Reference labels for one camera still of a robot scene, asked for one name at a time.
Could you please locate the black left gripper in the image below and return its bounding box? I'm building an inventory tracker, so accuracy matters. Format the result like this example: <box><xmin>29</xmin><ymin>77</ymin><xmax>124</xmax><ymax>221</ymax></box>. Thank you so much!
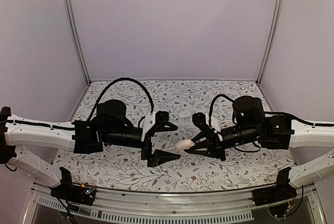
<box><xmin>103</xmin><ymin>127</ymin><xmax>181</xmax><ymax>169</ymax></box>

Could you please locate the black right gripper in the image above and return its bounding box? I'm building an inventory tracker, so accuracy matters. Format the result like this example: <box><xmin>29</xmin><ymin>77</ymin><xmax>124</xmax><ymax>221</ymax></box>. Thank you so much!
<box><xmin>186</xmin><ymin>125</ymin><xmax>260</xmax><ymax>162</ymax></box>

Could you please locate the white earbud charging case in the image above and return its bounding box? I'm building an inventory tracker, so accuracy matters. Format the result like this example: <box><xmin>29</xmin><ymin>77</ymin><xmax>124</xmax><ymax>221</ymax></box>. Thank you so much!
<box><xmin>175</xmin><ymin>139</ymin><xmax>195</xmax><ymax>151</ymax></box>

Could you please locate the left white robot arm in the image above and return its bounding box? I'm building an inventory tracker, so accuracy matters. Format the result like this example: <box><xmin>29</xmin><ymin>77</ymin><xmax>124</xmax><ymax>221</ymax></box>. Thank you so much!
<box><xmin>1</xmin><ymin>100</ymin><xmax>180</xmax><ymax>200</ymax></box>

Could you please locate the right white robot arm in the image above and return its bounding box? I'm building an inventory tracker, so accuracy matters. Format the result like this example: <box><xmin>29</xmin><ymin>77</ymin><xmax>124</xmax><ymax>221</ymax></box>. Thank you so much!
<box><xmin>176</xmin><ymin>96</ymin><xmax>333</xmax><ymax>161</ymax></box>

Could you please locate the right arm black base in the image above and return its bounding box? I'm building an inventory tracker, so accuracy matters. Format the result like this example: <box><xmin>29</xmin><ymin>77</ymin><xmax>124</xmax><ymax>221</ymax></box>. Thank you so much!
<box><xmin>252</xmin><ymin>167</ymin><xmax>297</xmax><ymax>218</ymax></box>

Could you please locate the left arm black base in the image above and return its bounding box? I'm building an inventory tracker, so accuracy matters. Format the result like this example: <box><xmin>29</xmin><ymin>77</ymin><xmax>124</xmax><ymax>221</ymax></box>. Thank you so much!
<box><xmin>50</xmin><ymin>167</ymin><xmax>96</xmax><ymax>206</ymax></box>

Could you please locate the white earbud on mat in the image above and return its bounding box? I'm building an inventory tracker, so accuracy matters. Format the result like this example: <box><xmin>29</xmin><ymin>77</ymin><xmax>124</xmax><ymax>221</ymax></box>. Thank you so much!
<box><xmin>178</xmin><ymin>111</ymin><xmax>192</xmax><ymax>119</ymax></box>

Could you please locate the floral patterned mat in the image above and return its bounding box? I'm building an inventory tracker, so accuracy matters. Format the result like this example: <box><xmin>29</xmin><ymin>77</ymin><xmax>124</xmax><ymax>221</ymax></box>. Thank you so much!
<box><xmin>53</xmin><ymin>80</ymin><xmax>295</xmax><ymax>193</ymax></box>

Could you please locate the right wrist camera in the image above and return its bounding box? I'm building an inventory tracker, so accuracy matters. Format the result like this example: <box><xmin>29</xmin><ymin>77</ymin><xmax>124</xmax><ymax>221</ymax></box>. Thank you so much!
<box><xmin>192</xmin><ymin>112</ymin><xmax>220</xmax><ymax>133</ymax></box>

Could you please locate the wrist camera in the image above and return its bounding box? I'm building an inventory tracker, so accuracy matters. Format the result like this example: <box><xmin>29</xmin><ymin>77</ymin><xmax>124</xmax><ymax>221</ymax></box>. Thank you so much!
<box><xmin>142</xmin><ymin>111</ymin><xmax>169</xmax><ymax>135</ymax></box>
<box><xmin>192</xmin><ymin>112</ymin><xmax>220</xmax><ymax>133</ymax></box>

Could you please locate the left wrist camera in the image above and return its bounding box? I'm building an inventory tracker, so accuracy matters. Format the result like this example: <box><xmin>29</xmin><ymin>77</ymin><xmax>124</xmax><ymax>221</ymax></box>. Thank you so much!
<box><xmin>142</xmin><ymin>111</ymin><xmax>169</xmax><ymax>135</ymax></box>

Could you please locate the left black sleeved cable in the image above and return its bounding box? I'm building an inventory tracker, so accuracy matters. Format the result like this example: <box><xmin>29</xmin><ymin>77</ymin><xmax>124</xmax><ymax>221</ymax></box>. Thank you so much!
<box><xmin>87</xmin><ymin>77</ymin><xmax>154</xmax><ymax>122</ymax></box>

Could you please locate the right aluminium frame post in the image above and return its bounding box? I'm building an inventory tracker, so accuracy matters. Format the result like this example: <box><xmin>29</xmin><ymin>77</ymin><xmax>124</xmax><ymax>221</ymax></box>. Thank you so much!
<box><xmin>256</xmin><ymin>0</ymin><xmax>283</xmax><ymax>86</ymax></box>

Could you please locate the aluminium frame post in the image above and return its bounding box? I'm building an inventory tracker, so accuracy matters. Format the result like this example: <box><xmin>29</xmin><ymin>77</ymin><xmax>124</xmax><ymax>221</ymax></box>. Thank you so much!
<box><xmin>256</xmin><ymin>0</ymin><xmax>283</xmax><ymax>86</ymax></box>
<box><xmin>64</xmin><ymin>0</ymin><xmax>91</xmax><ymax>85</ymax></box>

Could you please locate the left aluminium frame post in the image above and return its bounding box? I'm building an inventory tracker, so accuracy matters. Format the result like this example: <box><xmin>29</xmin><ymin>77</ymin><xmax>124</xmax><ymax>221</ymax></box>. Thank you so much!
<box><xmin>64</xmin><ymin>0</ymin><xmax>91</xmax><ymax>85</ymax></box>

